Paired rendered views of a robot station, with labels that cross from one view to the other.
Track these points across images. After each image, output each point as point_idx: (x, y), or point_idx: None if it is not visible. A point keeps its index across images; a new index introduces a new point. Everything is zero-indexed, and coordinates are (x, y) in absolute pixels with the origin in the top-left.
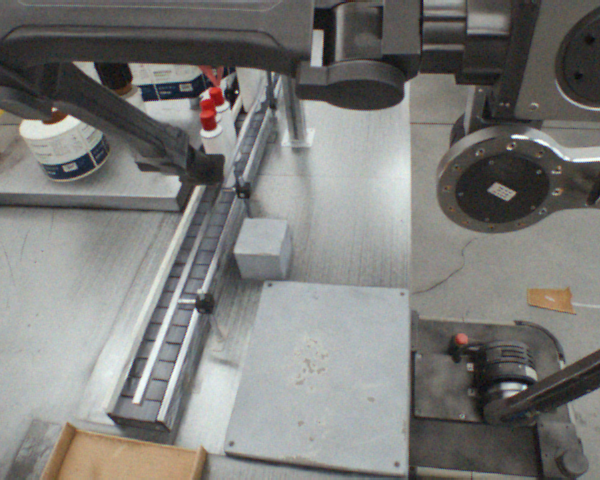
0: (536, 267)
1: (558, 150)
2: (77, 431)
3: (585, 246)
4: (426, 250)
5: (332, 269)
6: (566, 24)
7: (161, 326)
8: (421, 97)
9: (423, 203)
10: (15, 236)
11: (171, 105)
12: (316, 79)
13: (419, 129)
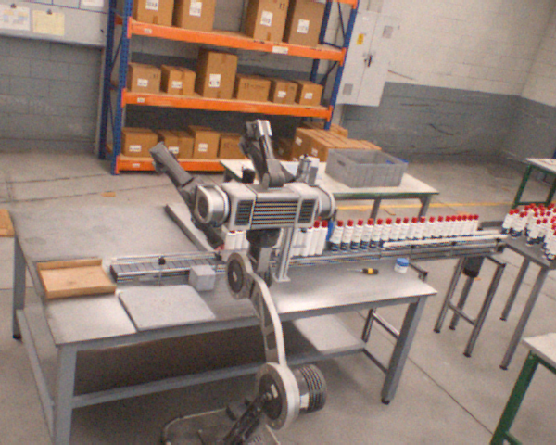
0: None
1: (246, 267)
2: (100, 265)
3: None
4: (338, 440)
5: (211, 300)
6: (198, 196)
7: (145, 255)
8: (493, 399)
9: (379, 428)
10: (159, 225)
11: None
12: (179, 189)
13: (453, 407)
